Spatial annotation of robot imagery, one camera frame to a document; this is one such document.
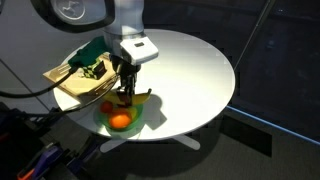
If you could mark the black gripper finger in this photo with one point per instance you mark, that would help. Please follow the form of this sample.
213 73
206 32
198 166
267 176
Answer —
120 91
131 95

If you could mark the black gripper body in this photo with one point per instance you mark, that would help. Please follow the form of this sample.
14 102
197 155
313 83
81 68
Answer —
125 71

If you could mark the yellow toy banana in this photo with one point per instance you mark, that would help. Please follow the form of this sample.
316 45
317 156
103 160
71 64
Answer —
141 98

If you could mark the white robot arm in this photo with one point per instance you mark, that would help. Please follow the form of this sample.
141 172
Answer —
126 20

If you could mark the yellow toy lemon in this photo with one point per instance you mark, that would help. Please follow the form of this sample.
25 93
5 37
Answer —
133 112

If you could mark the green plastic bowl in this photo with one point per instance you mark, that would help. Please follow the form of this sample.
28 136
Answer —
140 115

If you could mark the toy orange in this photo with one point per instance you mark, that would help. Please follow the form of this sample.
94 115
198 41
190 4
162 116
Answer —
120 120

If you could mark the black white checkered cube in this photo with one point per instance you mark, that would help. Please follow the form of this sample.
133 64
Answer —
96 70

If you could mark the wooden tray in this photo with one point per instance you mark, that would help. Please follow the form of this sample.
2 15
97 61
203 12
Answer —
75 83

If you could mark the purple orange bar clamp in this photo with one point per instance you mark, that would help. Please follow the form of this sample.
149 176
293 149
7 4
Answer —
46 160

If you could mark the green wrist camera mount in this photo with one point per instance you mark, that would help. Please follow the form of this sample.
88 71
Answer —
88 51

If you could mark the white table pedestal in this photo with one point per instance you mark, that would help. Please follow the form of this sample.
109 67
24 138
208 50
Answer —
186 141

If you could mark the blue floor rail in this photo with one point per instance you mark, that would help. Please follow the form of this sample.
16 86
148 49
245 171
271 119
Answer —
273 125

